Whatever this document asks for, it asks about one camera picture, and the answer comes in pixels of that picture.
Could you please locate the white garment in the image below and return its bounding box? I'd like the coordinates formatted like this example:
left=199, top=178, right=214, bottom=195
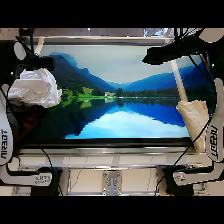
left=7, top=67, right=64, bottom=109

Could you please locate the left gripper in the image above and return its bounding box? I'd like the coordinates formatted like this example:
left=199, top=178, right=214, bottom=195
left=32, top=55, right=56, bottom=72

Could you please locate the black cable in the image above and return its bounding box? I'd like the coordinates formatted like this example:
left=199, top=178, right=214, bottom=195
left=153, top=49, right=216, bottom=196
left=35, top=142, right=64, bottom=196

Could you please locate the beige garment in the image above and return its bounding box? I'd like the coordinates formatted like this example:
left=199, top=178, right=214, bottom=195
left=175, top=99, right=211, bottom=153

